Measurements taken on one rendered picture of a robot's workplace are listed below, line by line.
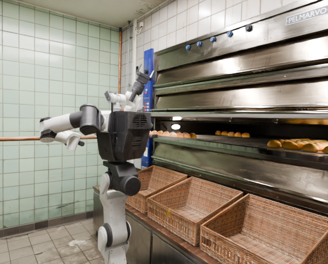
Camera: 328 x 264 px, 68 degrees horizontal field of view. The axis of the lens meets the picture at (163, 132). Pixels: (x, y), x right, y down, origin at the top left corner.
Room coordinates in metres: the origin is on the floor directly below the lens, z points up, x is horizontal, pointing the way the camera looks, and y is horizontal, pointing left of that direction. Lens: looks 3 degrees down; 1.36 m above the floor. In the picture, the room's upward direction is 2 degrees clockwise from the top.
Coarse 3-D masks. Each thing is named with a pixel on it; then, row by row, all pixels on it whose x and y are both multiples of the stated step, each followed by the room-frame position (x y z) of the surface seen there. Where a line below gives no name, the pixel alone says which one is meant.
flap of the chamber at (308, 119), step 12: (204, 120) 2.16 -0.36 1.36; (216, 120) 2.02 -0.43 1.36; (228, 120) 1.90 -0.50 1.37; (240, 120) 1.79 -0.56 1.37; (252, 120) 1.69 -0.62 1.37; (264, 120) 1.61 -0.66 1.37; (288, 120) 1.46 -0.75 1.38; (300, 120) 1.39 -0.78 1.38; (312, 120) 1.33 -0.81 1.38; (324, 120) 1.28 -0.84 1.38
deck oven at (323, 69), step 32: (320, 64) 1.39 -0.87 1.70; (160, 128) 2.76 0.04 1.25; (192, 128) 3.05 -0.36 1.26; (224, 128) 3.42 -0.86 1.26; (256, 128) 3.47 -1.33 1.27; (288, 128) 3.11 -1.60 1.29; (320, 128) 2.82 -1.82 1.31; (160, 160) 2.61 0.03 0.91; (288, 160) 1.51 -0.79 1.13; (256, 192) 1.69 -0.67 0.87
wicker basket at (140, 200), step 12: (156, 168) 2.60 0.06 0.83; (144, 180) 2.58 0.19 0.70; (156, 180) 2.54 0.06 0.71; (168, 180) 2.40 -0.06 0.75; (180, 180) 2.18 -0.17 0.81; (144, 192) 2.51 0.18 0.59; (156, 192) 2.01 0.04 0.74; (132, 204) 2.10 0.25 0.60; (144, 204) 1.94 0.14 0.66; (180, 204) 2.18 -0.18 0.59
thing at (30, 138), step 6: (0, 138) 1.58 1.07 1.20; (6, 138) 1.60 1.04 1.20; (12, 138) 1.62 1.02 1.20; (18, 138) 1.64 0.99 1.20; (24, 138) 1.66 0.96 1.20; (30, 138) 1.69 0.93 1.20; (36, 138) 1.71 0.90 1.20; (84, 138) 1.92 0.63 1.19; (90, 138) 1.95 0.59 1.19; (96, 138) 1.98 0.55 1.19
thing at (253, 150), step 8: (200, 144) 2.14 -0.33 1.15; (208, 144) 2.06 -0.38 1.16; (216, 144) 1.99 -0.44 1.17; (224, 144) 1.92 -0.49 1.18; (232, 144) 1.92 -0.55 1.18; (256, 152) 1.69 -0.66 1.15; (264, 152) 1.65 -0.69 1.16; (272, 152) 1.60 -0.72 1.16; (280, 152) 1.56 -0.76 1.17; (288, 152) 1.52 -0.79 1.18; (296, 152) 1.50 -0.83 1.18; (304, 160) 1.44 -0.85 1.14; (312, 160) 1.40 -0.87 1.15; (320, 160) 1.37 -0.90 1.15
